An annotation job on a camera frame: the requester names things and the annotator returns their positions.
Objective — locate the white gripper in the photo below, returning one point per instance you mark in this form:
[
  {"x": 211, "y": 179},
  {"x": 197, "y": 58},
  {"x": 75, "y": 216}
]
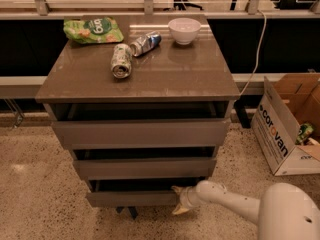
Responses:
[{"x": 187, "y": 199}]

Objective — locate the grey top drawer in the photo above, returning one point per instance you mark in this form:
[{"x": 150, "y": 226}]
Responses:
[{"x": 77, "y": 135}]

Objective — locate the grey drawer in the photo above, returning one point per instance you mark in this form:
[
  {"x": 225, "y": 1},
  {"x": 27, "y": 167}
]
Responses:
[
  {"x": 77, "y": 135},
  {"x": 137, "y": 192},
  {"x": 117, "y": 169}
]

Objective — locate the green can in box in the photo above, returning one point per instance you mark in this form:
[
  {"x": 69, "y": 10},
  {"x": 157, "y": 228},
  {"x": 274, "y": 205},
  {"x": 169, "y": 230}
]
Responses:
[{"x": 305, "y": 131}]

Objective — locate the grey bottom drawer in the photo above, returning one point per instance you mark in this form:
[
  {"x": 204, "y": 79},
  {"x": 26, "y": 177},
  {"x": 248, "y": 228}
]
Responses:
[{"x": 137, "y": 192}]

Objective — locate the green crushed soda can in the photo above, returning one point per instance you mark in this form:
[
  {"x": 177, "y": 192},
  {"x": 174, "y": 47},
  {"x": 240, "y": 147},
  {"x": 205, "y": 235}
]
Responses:
[{"x": 121, "y": 61}]

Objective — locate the green snack bag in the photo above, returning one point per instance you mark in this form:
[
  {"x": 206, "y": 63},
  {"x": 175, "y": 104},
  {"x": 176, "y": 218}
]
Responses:
[{"x": 93, "y": 31}]

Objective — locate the grey drawer cabinet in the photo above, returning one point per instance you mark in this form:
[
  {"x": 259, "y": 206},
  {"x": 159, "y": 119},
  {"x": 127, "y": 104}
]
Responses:
[{"x": 171, "y": 82}]

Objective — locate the white bowl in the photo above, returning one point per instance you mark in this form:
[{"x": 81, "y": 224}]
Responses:
[{"x": 184, "y": 30}]

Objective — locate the grey middle drawer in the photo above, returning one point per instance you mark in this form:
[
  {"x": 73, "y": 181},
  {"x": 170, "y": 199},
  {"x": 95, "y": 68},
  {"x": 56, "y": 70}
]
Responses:
[{"x": 117, "y": 169}]

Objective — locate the blue tape cross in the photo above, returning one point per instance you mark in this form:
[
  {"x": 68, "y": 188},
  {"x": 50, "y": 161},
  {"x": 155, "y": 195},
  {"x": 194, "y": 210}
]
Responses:
[{"x": 132, "y": 211}]

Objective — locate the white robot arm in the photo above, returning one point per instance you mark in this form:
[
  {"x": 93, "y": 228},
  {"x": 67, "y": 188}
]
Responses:
[{"x": 284, "y": 212}]

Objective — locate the cardboard box with lettering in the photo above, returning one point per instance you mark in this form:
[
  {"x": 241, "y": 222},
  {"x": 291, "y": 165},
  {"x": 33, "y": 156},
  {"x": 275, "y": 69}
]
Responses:
[{"x": 285, "y": 105}]

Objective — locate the blue silver soda can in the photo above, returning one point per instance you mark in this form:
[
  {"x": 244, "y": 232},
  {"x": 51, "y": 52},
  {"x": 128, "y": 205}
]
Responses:
[{"x": 145, "y": 43}]

